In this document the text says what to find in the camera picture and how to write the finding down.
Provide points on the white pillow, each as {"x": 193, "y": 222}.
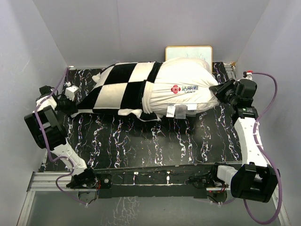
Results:
{"x": 181, "y": 81}

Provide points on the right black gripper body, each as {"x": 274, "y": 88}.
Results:
{"x": 228, "y": 95}

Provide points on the small whiteboard with wooden frame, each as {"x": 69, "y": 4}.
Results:
{"x": 202, "y": 52}

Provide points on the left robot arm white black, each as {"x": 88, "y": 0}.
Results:
{"x": 50, "y": 133}

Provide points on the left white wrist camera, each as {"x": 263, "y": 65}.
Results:
{"x": 71, "y": 91}

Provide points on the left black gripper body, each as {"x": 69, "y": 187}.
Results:
{"x": 65, "y": 106}

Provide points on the aluminium frame rail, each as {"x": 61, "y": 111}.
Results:
{"x": 191, "y": 180}

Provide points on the black white checkered pillowcase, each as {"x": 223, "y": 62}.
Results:
{"x": 123, "y": 89}

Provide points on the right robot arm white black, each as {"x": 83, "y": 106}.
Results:
{"x": 256, "y": 179}

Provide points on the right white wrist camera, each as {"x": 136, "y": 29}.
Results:
{"x": 246, "y": 78}

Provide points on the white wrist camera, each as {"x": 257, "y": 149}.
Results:
{"x": 71, "y": 91}
{"x": 246, "y": 78}

